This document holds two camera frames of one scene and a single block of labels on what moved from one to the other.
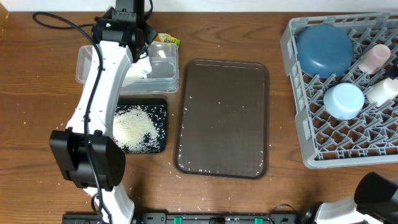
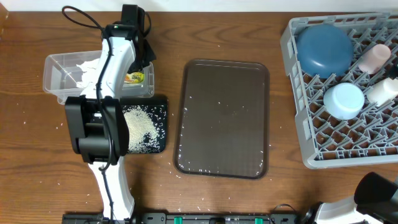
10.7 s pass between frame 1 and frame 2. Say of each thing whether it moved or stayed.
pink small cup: stayed
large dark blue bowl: stayed
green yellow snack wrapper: moved
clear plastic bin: moved
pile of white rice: stayed
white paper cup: stayed
